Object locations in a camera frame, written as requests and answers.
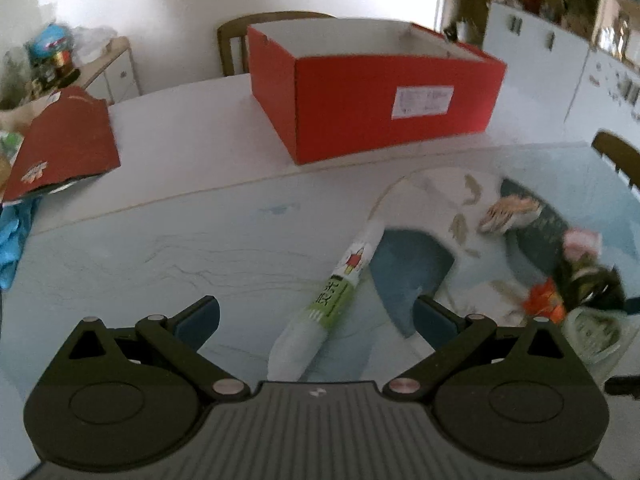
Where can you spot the wooden chair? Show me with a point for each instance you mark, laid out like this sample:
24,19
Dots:
620,155
235,45

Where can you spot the beige bag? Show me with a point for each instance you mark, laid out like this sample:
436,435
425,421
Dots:
25,112

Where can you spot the pink cotton swab pack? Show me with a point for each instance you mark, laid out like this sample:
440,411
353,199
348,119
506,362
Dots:
582,244

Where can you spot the red sauce jar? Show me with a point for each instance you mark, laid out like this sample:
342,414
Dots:
65,67

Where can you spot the white sideboard cabinet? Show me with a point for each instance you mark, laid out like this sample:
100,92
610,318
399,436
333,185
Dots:
112,72

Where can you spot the white plastic bag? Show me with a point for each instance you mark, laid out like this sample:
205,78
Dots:
92,40

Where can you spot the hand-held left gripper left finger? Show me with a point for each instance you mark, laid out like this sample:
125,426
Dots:
200,317

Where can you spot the black pouch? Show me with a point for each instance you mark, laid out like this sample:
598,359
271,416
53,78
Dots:
540,240

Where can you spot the white glue tube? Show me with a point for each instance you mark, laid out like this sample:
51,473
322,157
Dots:
330,300

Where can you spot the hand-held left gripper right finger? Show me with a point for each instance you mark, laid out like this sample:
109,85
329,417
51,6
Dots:
434,319

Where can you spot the red cardboard box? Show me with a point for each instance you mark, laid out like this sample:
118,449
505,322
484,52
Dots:
370,95

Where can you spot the blue cloth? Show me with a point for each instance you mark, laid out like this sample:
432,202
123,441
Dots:
12,240

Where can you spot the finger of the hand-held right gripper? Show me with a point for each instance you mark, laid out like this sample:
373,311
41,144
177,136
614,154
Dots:
622,385
632,304

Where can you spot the white wall cabinet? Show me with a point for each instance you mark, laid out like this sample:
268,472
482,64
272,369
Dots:
565,35

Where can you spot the blue globe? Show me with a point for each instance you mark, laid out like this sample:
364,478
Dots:
50,42

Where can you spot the striped hair clip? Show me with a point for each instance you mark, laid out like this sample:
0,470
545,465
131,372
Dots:
510,212

